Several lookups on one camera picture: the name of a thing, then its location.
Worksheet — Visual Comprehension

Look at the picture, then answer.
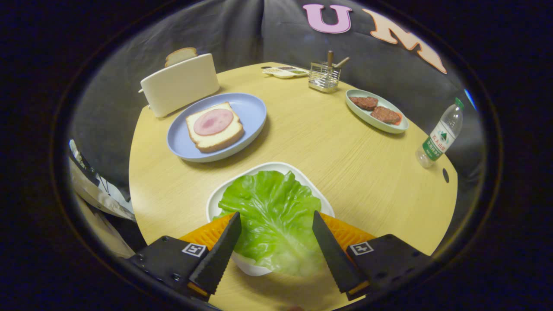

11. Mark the white toaster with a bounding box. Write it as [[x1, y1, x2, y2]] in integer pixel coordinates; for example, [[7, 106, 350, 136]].
[[138, 53, 220, 118]]

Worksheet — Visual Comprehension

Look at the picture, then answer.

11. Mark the pale green plate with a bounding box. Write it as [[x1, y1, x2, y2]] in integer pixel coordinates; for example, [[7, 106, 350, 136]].
[[345, 89, 409, 134]]

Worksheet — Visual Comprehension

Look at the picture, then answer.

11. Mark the metal wire utensil holder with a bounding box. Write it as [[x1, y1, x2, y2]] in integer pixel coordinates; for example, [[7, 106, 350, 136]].
[[308, 62, 341, 94]]

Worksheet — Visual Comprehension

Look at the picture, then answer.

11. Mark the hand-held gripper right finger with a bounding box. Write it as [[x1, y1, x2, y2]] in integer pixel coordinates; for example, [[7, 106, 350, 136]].
[[312, 211, 432, 301]]

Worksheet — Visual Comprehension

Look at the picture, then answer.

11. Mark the brown meat patty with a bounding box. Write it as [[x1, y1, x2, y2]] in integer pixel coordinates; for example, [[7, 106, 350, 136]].
[[371, 106, 402, 125], [350, 96, 379, 111]]

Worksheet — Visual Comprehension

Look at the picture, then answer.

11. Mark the pink ham slice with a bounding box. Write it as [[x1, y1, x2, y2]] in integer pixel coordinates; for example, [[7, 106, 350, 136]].
[[194, 108, 234, 136]]

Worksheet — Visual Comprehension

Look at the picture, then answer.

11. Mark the clear plastic water bottle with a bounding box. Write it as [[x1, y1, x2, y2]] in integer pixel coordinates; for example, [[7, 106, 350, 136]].
[[416, 98, 465, 168]]

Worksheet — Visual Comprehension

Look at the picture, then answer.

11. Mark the bread slice with ham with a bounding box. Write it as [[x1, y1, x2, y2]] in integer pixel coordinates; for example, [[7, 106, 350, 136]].
[[186, 102, 245, 153]]

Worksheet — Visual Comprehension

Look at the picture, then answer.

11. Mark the blue plate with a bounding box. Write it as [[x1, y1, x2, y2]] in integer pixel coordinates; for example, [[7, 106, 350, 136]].
[[167, 93, 267, 163]]

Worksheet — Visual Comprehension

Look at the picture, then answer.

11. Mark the green lettuce leaf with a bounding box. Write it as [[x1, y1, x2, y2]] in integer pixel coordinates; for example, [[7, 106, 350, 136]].
[[215, 171, 327, 277]]

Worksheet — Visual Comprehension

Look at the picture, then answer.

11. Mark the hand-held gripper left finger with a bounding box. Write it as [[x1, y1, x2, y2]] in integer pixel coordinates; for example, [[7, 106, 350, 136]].
[[128, 212, 242, 302]]

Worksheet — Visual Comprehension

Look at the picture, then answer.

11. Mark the plain bread slice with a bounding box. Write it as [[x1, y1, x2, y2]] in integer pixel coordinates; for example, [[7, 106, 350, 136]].
[[165, 48, 198, 68]]

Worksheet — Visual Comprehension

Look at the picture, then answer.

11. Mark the white bowl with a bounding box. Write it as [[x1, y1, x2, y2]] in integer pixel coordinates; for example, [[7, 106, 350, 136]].
[[206, 162, 335, 277]]

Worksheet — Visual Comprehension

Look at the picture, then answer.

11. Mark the white divided condiment dish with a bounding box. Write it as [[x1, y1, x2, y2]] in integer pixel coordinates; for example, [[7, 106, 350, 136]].
[[261, 66, 310, 79]]

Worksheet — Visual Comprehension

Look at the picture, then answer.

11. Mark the silver foil bag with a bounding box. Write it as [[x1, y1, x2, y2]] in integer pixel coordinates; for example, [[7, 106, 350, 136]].
[[69, 139, 137, 222]]

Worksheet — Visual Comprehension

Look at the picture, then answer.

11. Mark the black backdrop cloth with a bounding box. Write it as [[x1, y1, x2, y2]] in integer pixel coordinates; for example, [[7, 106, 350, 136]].
[[69, 0, 484, 195]]

